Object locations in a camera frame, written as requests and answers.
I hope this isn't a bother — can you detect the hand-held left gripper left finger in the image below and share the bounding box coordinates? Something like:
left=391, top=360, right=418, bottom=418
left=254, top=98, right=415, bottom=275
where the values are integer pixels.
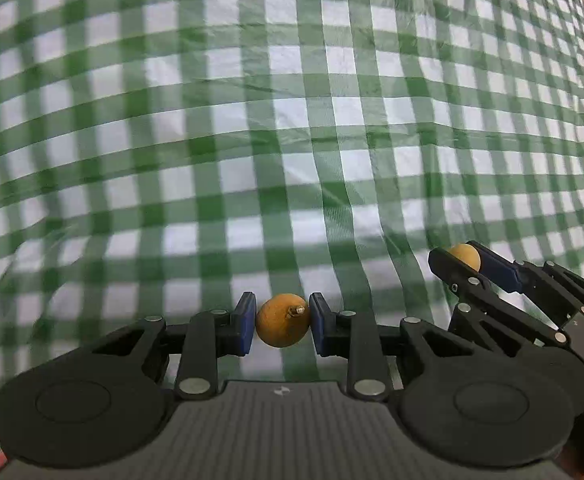
left=92, top=291, right=257, bottom=401

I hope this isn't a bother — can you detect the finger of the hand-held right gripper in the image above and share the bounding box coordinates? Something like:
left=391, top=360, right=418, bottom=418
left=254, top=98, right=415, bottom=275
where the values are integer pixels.
left=428, top=247, right=570, bottom=357
left=466, top=241, right=584, bottom=329

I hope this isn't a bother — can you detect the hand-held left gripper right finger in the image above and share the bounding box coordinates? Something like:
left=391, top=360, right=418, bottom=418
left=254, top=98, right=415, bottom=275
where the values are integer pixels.
left=309, top=292, right=473, bottom=401

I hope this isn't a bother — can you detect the tan longan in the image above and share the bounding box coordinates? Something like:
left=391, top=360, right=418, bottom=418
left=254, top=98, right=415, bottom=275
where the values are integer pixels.
left=255, top=293, right=311, bottom=349
left=447, top=243, right=482, bottom=272

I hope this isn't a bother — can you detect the green checked tablecloth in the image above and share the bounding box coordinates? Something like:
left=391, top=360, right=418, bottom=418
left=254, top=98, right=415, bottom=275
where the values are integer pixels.
left=0, top=0, right=584, bottom=466

